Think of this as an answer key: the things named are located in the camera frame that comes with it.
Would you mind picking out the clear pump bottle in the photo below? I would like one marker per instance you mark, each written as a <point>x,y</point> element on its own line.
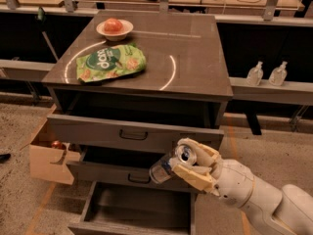
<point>255,75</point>
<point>278,74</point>

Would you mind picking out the grey drawer cabinet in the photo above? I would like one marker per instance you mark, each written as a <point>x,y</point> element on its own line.
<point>184,62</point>

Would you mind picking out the grey top drawer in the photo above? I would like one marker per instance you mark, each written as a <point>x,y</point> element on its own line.
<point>132,123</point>

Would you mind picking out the grey drawer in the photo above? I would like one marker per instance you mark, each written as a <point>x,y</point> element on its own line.
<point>132,123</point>
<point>122,167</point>
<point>125,210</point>

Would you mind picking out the right clear pump bottle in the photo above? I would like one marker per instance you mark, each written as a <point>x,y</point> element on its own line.
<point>278,74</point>

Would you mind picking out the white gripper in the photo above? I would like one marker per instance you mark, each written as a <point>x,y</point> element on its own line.
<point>235,179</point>

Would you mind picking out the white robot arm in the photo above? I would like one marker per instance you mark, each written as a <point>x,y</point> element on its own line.
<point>271,211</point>

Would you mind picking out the grey bottom drawer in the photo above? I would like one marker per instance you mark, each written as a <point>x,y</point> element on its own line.
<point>125,210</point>

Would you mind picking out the green snack chip bag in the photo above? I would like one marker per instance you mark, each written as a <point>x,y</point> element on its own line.
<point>110,62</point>

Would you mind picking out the red apple in box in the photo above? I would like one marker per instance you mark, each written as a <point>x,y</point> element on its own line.
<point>58,145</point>

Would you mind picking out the blue silver redbull can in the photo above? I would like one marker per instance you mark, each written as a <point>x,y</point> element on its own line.
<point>162,170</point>

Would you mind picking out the cardboard box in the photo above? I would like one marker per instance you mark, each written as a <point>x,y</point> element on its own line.
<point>45,162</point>

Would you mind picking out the left clear pump bottle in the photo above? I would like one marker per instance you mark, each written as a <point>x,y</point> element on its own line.
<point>255,75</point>

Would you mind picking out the red apple in bowl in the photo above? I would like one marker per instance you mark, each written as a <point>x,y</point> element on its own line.
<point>113,25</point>

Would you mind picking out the grey middle drawer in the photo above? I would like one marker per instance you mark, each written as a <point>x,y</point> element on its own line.
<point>122,167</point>

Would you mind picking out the black shoe tip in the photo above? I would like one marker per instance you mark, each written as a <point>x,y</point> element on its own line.
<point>4,158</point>

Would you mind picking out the white ceramic bowl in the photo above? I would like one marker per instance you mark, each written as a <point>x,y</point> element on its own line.
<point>127,27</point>

